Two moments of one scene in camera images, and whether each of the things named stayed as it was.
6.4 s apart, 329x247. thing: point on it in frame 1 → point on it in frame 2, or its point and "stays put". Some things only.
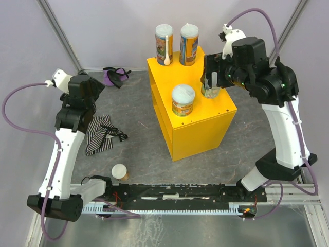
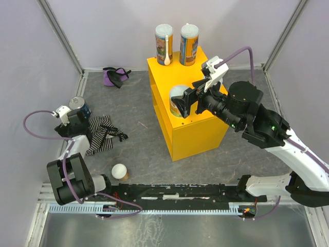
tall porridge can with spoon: [164, 36] stays put
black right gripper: [212, 68] → [196, 96]
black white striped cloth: [99, 131] stays put
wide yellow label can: [182, 98] stays put
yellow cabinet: [206, 126] stays put
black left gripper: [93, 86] → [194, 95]
